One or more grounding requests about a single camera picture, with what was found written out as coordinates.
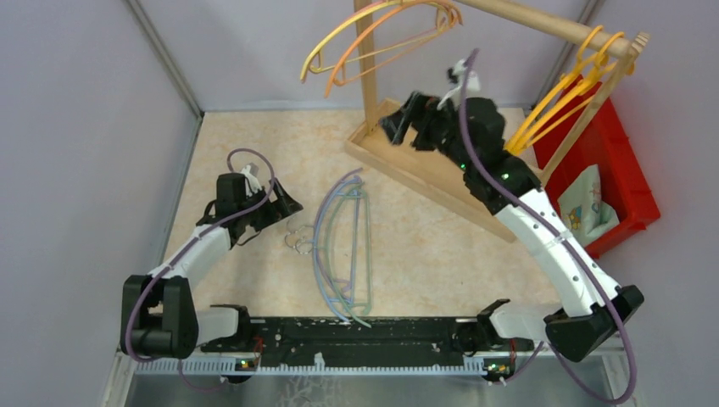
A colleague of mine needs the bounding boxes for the wooden hanger rack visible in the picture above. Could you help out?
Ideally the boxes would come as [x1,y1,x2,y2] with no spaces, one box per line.
[345,1,650,243]

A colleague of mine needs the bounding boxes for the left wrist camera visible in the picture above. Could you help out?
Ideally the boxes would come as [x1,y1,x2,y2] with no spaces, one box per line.
[240,163,263,197]

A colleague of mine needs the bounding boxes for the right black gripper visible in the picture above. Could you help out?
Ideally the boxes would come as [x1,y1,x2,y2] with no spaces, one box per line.
[378,91,474,172]

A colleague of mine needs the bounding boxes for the purple hanger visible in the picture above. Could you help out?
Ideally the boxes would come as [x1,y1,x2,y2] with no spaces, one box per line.
[310,167,366,321]

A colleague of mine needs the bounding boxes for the blue hanger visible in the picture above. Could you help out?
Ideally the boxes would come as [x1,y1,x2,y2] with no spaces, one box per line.
[311,174,360,324]

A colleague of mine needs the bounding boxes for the printed cloth in bin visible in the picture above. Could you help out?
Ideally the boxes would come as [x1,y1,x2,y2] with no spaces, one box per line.
[558,164,620,247]

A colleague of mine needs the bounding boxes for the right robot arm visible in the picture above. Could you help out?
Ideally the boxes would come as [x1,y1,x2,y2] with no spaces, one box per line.
[378,92,644,362]

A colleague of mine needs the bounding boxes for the red plastic bin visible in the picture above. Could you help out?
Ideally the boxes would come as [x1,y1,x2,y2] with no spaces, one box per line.
[546,98,660,259]

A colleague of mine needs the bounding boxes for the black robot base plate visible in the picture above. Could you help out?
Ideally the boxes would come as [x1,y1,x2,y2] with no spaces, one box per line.
[200,317,534,368]

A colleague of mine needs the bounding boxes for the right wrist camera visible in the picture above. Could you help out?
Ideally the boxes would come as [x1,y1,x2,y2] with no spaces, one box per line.
[437,59,482,110]

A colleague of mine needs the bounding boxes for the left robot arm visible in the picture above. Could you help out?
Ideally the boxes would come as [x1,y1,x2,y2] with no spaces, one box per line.
[120,172,304,361]

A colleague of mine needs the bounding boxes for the orange hanger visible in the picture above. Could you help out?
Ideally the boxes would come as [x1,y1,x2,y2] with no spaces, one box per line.
[324,0,464,99]

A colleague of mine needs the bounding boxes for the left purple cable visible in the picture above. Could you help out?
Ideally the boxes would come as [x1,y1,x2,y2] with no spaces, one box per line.
[124,148,276,392]

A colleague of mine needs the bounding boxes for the green hanger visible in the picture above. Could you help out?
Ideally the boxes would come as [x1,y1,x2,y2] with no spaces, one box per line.
[313,176,373,328]

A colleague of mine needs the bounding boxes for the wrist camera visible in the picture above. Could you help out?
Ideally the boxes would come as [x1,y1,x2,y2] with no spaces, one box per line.
[437,59,482,110]
[240,163,263,197]

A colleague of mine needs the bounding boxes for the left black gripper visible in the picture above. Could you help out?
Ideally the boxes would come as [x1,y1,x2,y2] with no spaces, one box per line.
[238,177,302,231]

